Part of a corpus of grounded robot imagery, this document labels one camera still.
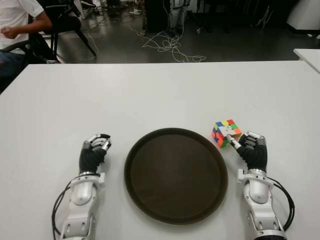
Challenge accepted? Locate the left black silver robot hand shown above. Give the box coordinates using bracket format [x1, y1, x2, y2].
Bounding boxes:
[79, 133, 112, 176]

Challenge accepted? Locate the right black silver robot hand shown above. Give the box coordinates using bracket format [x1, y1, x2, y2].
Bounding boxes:
[226, 130, 268, 173]

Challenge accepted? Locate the multicoloured Rubik's cube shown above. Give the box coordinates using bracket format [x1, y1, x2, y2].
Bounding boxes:
[211, 119, 243, 149]

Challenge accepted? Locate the dark brown round plate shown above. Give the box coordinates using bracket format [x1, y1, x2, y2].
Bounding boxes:
[123, 127, 229, 224]

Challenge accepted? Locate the white side table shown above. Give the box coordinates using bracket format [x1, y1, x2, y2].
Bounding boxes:
[293, 48, 320, 75]

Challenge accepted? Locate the black office chair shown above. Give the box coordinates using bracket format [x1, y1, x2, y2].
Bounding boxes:
[24, 0, 97, 63]

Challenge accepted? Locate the dark wheeled rack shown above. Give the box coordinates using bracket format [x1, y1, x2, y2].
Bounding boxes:
[189, 0, 233, 35]

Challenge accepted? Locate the white cabinet with black base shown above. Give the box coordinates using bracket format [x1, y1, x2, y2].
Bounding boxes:
[286, 0, 320, 33]

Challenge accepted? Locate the black cabinet on casters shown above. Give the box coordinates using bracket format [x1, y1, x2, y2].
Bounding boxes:
[143, 0, 171, 35]

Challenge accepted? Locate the seated person in white shirt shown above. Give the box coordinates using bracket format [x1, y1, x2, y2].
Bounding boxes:
[0, 0, 57, 85]

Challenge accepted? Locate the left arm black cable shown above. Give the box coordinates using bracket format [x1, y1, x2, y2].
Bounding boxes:
[51, 176, 76, 237]

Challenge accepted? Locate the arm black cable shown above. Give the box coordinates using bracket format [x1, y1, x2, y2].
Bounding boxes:
[51, 176, 76, 237]
[266, 176, 296, 231]

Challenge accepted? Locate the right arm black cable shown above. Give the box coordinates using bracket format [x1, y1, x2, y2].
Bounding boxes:
[266, 176, 296, 231]

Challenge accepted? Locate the thin white floor cable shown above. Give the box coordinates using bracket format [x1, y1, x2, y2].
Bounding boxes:
[84, 23, 100, 57]

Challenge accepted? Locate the tangled white floor cable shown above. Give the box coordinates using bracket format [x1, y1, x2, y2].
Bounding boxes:
[128, 23, 208, 63]

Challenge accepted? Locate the grey leaning metal frame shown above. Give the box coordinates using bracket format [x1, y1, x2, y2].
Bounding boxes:
[254, 4, 273, 28]

